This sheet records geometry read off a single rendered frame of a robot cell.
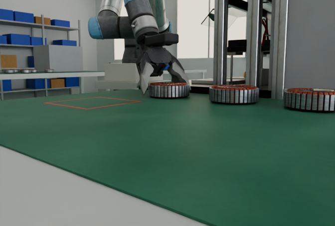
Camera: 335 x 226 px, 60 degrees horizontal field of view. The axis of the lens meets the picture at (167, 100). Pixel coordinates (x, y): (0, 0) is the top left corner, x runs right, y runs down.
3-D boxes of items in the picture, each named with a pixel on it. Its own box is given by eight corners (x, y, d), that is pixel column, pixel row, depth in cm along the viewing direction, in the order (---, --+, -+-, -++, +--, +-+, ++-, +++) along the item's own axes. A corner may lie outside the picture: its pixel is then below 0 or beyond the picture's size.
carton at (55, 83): (43, 87, 734) (42, 78, 731) (56, 86, 761) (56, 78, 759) (51, 88, 709) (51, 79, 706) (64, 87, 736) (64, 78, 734)
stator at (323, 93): (327, 115, 49) (328, 93, 49) (271, 107, 59) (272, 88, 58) (359, 109, 55) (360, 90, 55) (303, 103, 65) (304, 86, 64)
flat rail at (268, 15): (219, 3, 83) (219, -8, 83) (283, 26, 132) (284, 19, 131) (223, 2, 83) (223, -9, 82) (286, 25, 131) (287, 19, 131)
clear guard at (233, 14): (200, 24, 123) (201, 10, 122) (226, 30, 141) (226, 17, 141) (279, 16, 103) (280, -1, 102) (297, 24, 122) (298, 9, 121)
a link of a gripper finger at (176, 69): (186, 91, 88) (164, 71, 88) (197, 82, 84) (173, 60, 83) (181, 97, 86) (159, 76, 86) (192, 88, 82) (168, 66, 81)
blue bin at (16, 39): (2, 45, 651) (2, 34, 648) (21, 46, 684) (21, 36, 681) (11, 44, 625) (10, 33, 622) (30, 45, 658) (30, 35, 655)
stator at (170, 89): (140, 95, 80) (140, 82, 80) (174, 93, 86) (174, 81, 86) (161, 99, 71) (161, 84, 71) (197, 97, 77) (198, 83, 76)
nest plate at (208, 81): (191, 83, 105) (191, 79, 105) (211, 81, 117) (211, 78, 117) (229, 84, 96) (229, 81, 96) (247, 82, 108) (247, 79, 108)
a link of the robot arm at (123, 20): (125, 27, 106) (118, 8, 96) (156, 26, 105) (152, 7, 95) (124, 46, 103) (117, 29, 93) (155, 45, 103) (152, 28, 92)
